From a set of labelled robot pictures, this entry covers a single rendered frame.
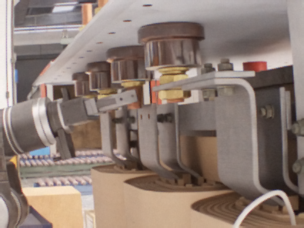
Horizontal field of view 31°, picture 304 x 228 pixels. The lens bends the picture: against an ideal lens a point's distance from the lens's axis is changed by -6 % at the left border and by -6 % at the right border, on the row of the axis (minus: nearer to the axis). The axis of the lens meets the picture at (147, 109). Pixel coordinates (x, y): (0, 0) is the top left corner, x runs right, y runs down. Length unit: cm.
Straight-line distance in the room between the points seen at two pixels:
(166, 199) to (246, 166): 35
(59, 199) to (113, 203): 87
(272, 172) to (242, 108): 10
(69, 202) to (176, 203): 134
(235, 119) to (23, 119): 55
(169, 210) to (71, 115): 28
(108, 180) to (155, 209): 44
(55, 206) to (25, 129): 119
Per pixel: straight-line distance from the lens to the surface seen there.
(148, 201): 108
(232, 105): 75
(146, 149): 117
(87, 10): 172
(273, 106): 74
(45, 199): 233
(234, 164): 75
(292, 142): 80
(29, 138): 117
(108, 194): 150
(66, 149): 117
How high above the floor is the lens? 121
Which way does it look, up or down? 1 degrees up
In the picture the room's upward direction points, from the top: 3 degrees counter-clockwise
